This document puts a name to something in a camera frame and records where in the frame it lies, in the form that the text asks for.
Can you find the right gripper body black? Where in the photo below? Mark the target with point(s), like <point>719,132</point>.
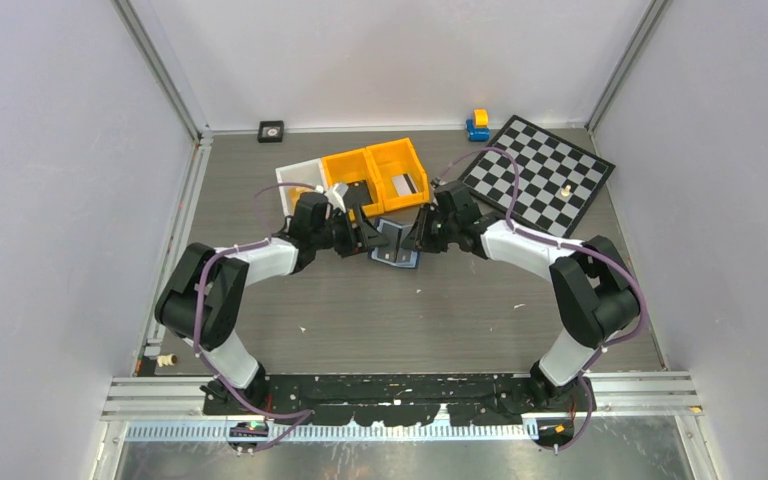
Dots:
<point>439,231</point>

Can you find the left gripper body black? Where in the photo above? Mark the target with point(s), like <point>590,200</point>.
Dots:
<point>336,235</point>

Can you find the blue leather card holder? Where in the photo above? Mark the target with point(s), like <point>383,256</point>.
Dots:
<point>393,254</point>

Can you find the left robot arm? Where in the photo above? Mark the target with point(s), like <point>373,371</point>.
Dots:
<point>201,300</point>

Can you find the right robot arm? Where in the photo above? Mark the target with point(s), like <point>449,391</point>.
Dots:
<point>596,295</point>

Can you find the card in orange bin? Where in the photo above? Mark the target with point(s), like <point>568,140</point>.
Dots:
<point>404,185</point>

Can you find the tan items in white bin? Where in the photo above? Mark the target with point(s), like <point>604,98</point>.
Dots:
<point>294,195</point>

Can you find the black object in bin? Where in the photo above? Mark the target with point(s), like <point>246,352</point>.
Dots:
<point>358,193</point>

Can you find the white plastic bin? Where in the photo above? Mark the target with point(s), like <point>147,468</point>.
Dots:
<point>310,172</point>

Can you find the orange plastic bin left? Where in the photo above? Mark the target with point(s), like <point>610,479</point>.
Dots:
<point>355,166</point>

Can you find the orange plastic bin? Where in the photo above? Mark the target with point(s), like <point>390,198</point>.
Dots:
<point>397,157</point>
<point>355,166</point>

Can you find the orange plastic bin right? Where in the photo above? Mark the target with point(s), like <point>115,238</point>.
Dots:
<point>397,157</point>

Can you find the small black square device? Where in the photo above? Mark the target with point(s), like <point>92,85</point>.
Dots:
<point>271,131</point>

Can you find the black white chessboard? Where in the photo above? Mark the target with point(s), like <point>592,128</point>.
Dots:
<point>526,168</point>

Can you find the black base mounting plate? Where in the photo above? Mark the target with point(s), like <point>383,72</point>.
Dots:
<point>398,400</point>

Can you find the small beige spool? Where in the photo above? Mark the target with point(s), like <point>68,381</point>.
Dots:
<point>167,360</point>

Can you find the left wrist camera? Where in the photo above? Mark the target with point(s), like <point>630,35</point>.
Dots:
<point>335,195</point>

